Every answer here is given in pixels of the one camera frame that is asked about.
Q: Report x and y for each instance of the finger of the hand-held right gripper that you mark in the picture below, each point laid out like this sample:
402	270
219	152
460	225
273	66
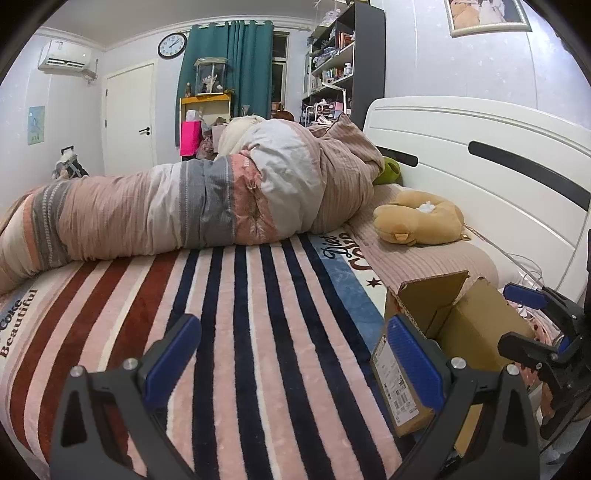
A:
521	346
524	295

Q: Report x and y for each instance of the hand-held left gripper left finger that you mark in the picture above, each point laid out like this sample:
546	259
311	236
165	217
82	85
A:
173	357

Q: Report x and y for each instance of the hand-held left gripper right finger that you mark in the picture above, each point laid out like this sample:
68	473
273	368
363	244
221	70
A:
413	360

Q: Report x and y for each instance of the brown cardboard box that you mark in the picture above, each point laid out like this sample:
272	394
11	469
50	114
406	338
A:
480	323

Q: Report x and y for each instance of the striped printed blanket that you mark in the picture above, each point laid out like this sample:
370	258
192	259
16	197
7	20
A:
231	323

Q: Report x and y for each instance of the pink ribbed bedsheet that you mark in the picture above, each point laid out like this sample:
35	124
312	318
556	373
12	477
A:
415	261

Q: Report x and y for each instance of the brown plush toy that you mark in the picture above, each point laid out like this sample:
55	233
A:
415	221

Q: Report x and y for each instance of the pink grey patterned quilt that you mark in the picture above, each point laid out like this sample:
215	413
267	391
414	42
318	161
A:
152	203

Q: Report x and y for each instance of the white bed headboard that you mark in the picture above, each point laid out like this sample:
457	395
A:
461	134

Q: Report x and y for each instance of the green plush toy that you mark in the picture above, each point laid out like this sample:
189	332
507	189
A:
390	170

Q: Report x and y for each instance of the pink gift bag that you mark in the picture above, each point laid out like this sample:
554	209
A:
190	138

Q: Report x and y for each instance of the cream fleece blanket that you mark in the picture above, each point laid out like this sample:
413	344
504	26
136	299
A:
238	134

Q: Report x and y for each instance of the white door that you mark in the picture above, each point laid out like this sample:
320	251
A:
127	120

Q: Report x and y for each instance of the yellow shelf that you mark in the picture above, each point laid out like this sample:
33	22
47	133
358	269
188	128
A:
205	98

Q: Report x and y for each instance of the dark tall bookshelf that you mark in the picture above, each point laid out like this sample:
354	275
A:
369	60

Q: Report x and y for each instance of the glass display case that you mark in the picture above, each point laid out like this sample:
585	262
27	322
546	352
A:
210	76

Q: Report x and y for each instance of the window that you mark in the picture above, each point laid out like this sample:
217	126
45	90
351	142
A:
280	69

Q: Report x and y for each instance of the teal curtain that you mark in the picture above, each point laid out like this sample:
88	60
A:
240	55

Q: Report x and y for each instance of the white air conditioner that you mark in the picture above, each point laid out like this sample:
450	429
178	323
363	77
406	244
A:
64	55

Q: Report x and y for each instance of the small blue wall poster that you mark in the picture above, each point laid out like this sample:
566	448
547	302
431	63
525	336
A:
36	125

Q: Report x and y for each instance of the framed wall picture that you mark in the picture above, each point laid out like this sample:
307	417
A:
485	16

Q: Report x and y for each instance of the black round wall clock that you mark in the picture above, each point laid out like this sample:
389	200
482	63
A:
172	45

